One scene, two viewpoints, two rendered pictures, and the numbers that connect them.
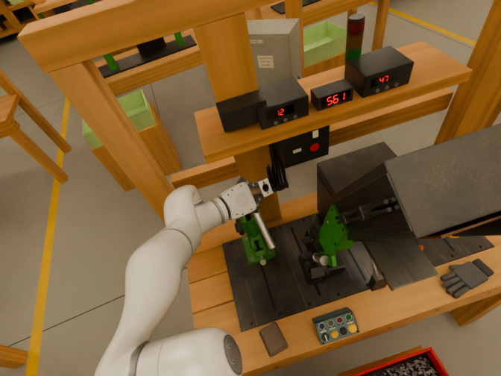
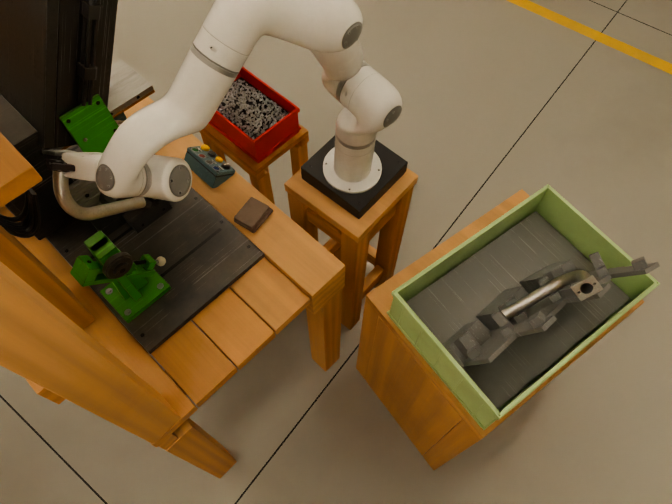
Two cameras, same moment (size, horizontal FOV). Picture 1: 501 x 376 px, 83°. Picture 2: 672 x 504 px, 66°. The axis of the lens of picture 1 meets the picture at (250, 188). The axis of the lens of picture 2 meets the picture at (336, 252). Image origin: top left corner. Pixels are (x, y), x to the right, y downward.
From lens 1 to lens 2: 1.12 m
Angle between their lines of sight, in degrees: 63
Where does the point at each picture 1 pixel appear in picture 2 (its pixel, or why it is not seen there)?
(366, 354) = not seen: hidden behind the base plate
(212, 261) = (185, 354)
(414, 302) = not seen: hidden behind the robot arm
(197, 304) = (259, 331)
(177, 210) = (157, 113)
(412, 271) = (125, 75)
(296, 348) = (250, 192)
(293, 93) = not seen: outside the picture
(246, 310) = (236, 260)
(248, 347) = (275, 236)
